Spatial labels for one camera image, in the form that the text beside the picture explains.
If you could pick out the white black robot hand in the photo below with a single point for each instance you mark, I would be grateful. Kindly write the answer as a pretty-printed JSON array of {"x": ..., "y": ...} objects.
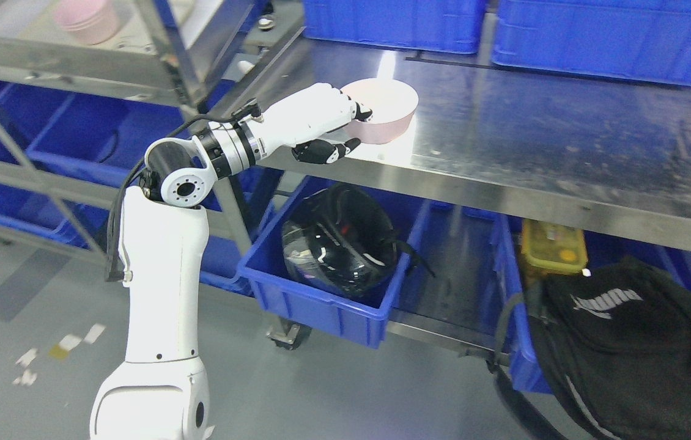
[{"x": 300, "y": 120}]

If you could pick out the pink plastic bowl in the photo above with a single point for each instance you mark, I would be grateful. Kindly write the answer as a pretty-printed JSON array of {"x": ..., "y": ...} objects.
[{"x": 393, "y": 104}]

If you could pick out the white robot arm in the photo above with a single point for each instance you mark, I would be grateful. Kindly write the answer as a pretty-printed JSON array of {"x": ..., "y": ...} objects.
[{"x": 157, "y": 235}]

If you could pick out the steel shelf rack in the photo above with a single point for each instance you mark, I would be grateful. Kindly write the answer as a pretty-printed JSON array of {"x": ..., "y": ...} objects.
[{"x": 86, "y": 86}]

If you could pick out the blue bin left shelf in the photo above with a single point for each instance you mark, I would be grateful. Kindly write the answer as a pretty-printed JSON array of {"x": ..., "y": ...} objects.
[{"x": 99, "y": 139}]

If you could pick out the stack of pink bowls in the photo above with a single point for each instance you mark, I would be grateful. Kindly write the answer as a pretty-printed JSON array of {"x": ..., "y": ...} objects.
[{"x": 88, "y": 22}]

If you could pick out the black helmet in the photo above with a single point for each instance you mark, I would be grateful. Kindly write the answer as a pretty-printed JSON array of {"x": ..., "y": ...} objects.
[{"x": 340, "y": 240}]

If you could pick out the blue crate top left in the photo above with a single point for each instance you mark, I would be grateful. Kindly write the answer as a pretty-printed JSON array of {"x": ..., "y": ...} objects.
[{"x": 434, "y": 26}]

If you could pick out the blue crate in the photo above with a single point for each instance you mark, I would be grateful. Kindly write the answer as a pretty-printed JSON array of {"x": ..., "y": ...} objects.
[
  {"x": 648, "y": 41},
  {"x": 434, "y": 26}
]

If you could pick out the blue bin with helmet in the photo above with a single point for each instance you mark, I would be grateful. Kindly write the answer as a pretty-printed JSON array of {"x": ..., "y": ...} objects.
[{"x": 362, "y": 322}]

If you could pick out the yellow lunch box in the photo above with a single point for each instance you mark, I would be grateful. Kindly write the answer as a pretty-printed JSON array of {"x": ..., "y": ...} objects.
[{"x": 547, "y": 248}]

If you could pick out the blue bin with backpack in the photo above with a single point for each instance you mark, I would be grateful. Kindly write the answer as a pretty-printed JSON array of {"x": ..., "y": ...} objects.
[{"x": 525, "y": 374}]

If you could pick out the stainless steel table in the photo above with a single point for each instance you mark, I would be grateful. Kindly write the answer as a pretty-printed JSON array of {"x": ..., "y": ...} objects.
[{"x": 599, "y": 154}]

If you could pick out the blue crate top right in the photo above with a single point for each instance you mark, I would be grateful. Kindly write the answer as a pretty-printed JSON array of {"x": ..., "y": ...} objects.
[{"x": 648, "y": 41}]

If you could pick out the black puma backpack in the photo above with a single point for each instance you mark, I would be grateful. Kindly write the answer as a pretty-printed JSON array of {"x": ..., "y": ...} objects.
[{"x": 614, "y": 348}]

